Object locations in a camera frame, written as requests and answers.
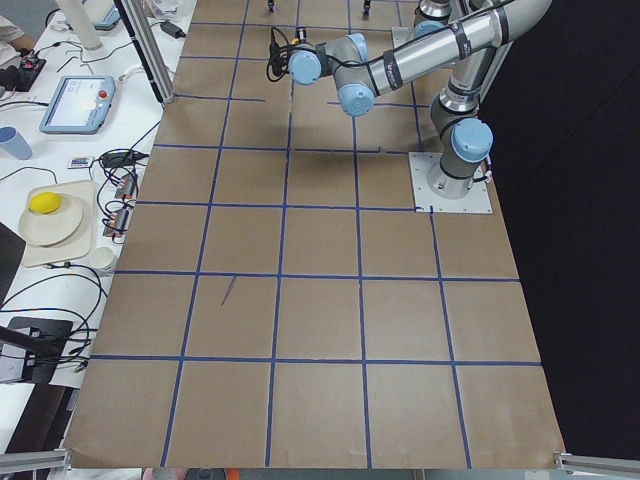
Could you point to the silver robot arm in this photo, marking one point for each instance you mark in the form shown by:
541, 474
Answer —
467, 45
432, 15

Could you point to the white paper cup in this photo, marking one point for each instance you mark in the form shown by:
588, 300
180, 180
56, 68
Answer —
103, 260

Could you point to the black power adapter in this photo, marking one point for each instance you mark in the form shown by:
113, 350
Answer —
171, 29

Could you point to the blue teach pendant tablet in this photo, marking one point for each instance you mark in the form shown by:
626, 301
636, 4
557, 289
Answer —
80, 105

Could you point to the cream plate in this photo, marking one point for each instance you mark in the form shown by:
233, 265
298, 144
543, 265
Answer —
45, 230

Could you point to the yellow lemon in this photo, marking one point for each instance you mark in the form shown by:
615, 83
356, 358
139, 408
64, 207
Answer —
45, 203

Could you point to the light blue plastic cup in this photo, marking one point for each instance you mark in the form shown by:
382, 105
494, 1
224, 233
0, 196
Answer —
13, 143

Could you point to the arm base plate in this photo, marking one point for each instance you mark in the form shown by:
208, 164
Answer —
401, 35
436, 192

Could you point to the aluminium frame post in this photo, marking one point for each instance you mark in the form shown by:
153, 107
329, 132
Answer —
140, 32

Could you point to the black camera stand base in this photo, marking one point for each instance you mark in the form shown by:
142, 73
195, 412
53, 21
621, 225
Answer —
31, 349

